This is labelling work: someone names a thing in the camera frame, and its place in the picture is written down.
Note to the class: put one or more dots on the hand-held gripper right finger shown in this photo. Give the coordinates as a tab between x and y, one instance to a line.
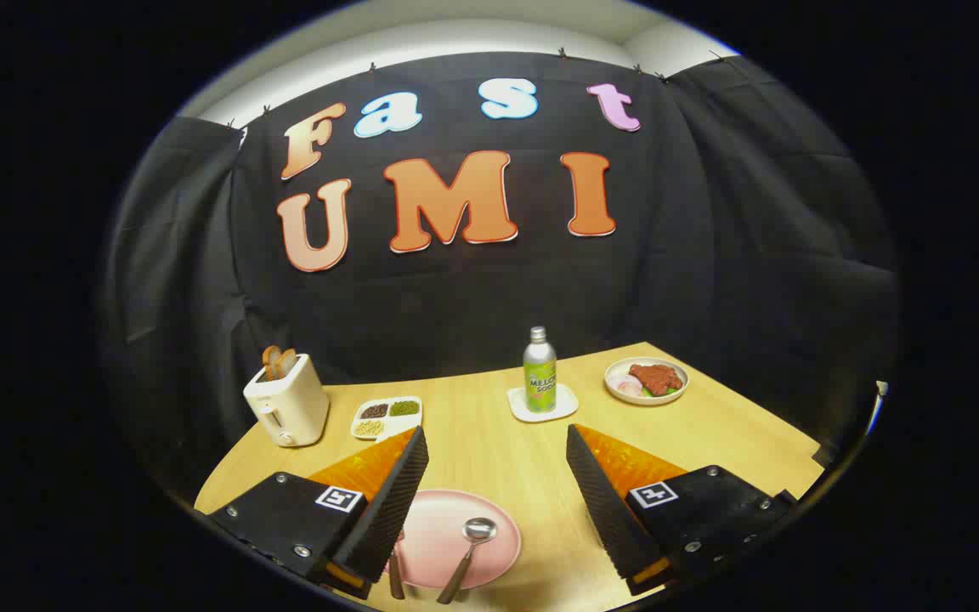
604	501

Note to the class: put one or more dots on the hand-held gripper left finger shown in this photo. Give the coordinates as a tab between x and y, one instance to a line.
387	501

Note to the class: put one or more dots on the metal spoon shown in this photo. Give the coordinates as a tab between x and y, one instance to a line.
479	530

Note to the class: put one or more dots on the pink round plate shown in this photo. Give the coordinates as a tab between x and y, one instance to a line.
434	544

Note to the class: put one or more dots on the white divided grain dish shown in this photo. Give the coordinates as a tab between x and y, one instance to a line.
387	418

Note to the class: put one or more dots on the white square coaster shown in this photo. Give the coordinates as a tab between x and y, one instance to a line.
564	404

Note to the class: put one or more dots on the pink ham slices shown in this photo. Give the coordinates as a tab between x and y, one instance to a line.
628	386

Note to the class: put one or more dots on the white oval plate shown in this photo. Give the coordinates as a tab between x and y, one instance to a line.
617	374

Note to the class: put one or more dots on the red-brown meat piece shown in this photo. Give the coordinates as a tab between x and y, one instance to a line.
655	378

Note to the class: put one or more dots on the white toaster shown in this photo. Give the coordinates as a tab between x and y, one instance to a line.
290	408

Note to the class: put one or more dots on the green soda bottle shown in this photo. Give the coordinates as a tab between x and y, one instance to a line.
540	378

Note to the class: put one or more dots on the brown toast slices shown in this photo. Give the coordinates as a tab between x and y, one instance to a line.
277	361

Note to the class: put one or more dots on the black backdrop cloth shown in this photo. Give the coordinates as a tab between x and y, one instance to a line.
710	255

